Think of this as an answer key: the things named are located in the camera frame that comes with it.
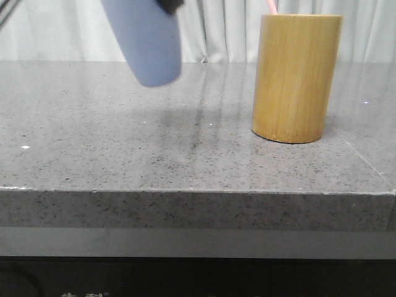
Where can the white curtain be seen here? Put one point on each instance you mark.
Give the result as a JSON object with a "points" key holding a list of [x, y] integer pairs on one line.
{"points": [[211, 31]]}

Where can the bamboo cylindrical holder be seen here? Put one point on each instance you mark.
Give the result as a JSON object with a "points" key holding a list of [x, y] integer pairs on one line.
{"points": [[295, 67]]}

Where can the blue plastic cup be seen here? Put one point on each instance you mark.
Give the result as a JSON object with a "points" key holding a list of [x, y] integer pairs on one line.
{"points": [[148, 38]]}

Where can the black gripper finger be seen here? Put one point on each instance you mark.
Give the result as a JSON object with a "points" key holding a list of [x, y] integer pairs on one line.
{"points": [[170, 6]]}

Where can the pink chopstick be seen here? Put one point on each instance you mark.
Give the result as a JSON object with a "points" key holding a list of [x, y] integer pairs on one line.
{"points": [[272, 7]]}

